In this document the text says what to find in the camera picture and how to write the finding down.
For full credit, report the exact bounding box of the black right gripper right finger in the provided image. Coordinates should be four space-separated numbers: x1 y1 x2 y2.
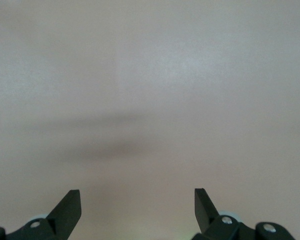
191 187 297 240

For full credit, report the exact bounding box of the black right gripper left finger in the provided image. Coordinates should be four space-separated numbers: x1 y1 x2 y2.
0 189 82 240

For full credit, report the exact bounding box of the large table cover mat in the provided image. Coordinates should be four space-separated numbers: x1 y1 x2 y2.
0 0 300 240

